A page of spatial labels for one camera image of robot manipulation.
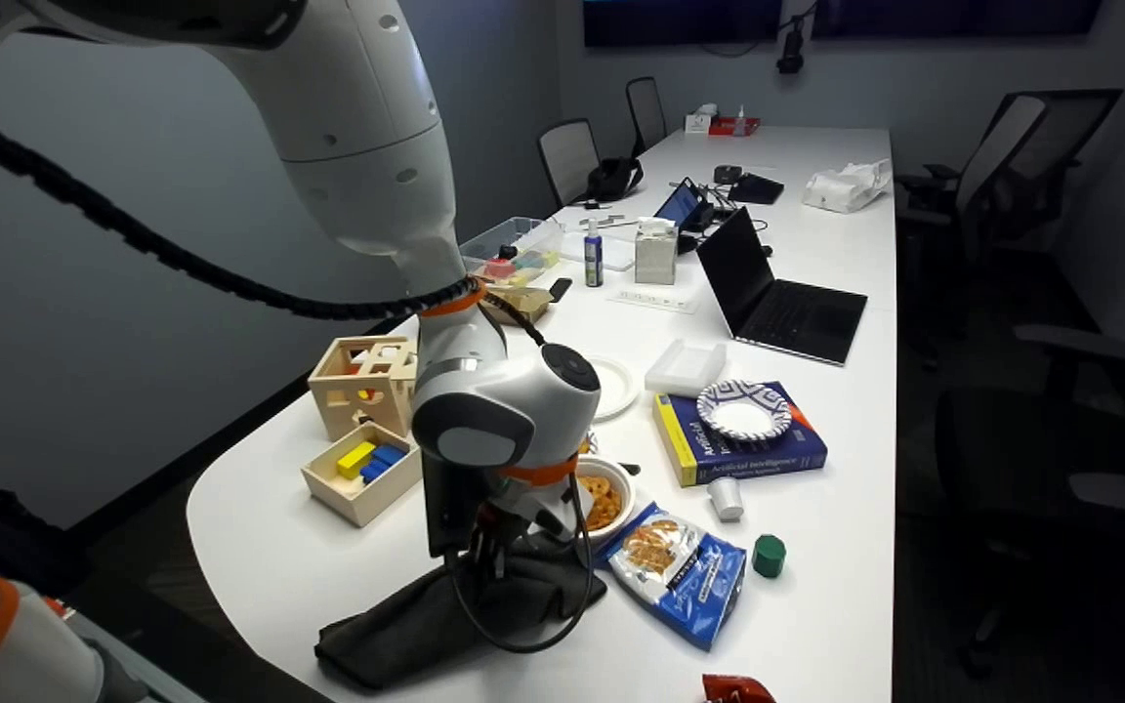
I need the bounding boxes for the black hanging camera mount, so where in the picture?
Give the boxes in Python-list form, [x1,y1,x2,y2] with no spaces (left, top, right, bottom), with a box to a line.
[774,0,816,78]

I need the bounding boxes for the grey mesh office chair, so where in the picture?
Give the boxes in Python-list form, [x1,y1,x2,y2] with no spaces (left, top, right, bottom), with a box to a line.
[533,112,606,212]
[619,69,670,156]

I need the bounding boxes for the round silver rimmed plate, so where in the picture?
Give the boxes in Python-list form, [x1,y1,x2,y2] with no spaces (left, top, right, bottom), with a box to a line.
[584,357,643,425]

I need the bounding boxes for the green round cap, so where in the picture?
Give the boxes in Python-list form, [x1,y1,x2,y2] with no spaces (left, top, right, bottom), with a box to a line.
[751,533,790,583]

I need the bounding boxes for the red snack packet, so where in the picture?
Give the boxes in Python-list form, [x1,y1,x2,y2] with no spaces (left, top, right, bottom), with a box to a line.
[697,671,776,703]

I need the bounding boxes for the open black laptop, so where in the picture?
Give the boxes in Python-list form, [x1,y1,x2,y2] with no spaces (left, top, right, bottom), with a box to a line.
[694,208,872,367]

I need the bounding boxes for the thin black camera cable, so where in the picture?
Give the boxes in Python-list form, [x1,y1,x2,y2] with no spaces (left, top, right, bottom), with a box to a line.
[444,483,592,658]

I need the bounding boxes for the tablet with blue screen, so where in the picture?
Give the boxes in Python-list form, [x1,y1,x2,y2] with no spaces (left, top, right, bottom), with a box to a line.
[653,176,712,233]

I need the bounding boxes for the wall mounted monitor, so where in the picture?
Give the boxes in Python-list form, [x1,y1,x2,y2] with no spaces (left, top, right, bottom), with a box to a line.
[809,0,1104,42]
[576,0,782,54]

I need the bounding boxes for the clear bin with coloured items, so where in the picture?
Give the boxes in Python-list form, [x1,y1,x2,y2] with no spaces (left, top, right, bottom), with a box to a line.
[458,212,567,287]

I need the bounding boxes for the white crumpled tissue pack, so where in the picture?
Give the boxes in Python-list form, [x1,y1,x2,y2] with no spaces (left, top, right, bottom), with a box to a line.
[800,156,894,214]

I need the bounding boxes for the black pouch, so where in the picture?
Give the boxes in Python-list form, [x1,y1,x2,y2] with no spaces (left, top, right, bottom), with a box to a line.
[726,169,790,208]

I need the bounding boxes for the pretzel crisps pile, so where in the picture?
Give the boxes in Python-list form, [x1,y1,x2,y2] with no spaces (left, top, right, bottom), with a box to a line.
[576,474,625,533]

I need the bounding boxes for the black corrugated cable conduit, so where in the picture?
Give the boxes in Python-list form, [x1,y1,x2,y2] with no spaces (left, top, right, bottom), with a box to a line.
[0,69,567,349]

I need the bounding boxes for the clear plastic lidded container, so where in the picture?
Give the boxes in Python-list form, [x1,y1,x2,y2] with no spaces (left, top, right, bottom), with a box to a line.
[640,335,731,400]

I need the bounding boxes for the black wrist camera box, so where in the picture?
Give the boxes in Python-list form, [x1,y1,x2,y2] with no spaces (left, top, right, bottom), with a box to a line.
[420,448,492,563]

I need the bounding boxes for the blue yellow hardcover book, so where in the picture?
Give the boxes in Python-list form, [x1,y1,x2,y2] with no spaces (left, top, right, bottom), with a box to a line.
[649,378,830,494]

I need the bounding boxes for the small white bottle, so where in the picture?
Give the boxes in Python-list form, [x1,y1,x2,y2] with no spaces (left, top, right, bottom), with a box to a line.
[707,474,751,526]

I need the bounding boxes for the small bottle blue label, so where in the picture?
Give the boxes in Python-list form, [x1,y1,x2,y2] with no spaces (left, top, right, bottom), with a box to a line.
[580,232,610,293]

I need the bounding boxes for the white square box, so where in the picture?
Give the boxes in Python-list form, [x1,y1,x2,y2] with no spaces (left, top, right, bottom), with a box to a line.
[628,219,678,289]

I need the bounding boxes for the white round bowl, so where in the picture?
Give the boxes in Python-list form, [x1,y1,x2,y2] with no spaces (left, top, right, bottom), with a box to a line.
[570,453,640,538]

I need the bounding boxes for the black bag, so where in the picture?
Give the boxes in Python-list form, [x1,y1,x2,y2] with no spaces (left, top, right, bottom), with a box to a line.
[580,152,649,208]

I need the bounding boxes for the black office chair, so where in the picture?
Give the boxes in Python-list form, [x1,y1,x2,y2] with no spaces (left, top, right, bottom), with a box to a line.
[932,326,1125,662]
[897,87,1125,267]

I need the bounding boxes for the dark grey microfibre towel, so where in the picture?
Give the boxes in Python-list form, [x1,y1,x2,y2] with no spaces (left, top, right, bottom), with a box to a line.
[311,524,613,695]

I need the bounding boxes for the blue pretzel snack bag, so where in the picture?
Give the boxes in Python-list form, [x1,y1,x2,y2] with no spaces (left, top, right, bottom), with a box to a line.
[592,499,751,658]

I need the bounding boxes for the open wooden tray box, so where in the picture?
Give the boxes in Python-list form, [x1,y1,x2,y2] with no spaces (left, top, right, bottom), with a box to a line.
[298,417,427,533]

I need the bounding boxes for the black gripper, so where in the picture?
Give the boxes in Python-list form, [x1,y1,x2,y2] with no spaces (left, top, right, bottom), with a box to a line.
[475,481,574,587]

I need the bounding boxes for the long wooden box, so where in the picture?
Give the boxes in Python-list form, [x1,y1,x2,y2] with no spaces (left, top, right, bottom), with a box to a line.
[475,267,558,326]

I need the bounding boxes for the wooden shape sorter cube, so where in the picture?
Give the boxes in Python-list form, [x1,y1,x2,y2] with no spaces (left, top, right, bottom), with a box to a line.
[306,331,420,445]

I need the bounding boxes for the yellow wooden block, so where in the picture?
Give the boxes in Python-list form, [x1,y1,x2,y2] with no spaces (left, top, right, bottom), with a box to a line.
[333,439,380,481]

